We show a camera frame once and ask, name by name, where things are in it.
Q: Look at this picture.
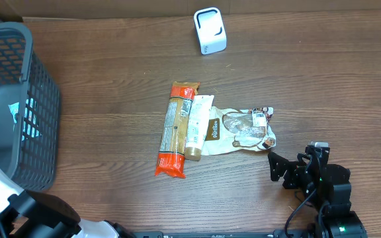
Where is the beige bread snack bag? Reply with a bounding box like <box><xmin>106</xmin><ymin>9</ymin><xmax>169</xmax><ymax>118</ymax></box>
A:
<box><xmin>202</xmin><ymin>106</ymin><xmax>276</xmax><ymax>155</ymax></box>

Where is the white cream tube brown cap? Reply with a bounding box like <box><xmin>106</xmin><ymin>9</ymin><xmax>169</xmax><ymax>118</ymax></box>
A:
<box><xmin>185</xmin><ymin>95</ymin><xmax>214</xmax><ymax>161</ymax></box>

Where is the orange spaghetti pack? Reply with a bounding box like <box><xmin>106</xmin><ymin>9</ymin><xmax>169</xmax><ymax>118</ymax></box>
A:
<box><xmin>155</xmin><ymin>82</ymin><xmax>200</xmax><ymax>179</ymax></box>

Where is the light blue snack packet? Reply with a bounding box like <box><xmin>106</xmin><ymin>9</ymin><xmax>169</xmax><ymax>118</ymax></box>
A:
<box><xmin>8</xmin><ymin>98</ymin><xmax>42</xmax><ymax>138</ymax></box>

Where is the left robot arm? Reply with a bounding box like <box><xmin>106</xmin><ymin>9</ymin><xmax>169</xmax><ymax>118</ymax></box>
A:
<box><xmin>0</xmin><ymin>169</ymin><xmax>135</xmax><ymax>238</ymax></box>

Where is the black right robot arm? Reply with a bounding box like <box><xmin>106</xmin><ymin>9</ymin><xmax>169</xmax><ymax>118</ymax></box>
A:
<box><xmin>268</xmin><ymin>141</ymin><xmax>367</xmax><ymax>238</ymax></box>

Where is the white barcode scanner stand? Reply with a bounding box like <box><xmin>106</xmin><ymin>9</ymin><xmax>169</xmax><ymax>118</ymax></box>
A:
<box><xmin>193</xmin><ymin>7</ymin><xmax>227</xmax><ymax>55</ymax></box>

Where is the grey plastic mesh basket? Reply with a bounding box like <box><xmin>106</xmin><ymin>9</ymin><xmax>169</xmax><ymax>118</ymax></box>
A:
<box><xmin>0</xmin><ymin>22</ymin><xmax>61</xmax><ymax>191</ymax></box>

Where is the brown cardboard back panel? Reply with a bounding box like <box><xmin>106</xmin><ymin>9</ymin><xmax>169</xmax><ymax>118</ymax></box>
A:
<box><xmin>0</xmin><ymin>0</ymin><xmax>381</xmax><ymax>21</ymax></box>

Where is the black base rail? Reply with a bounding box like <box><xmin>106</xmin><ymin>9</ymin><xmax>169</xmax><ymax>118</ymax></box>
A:
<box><xmin>132</xmin><ymin>229</ymin><xmax>312</xmax><ymax>238</ymax></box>

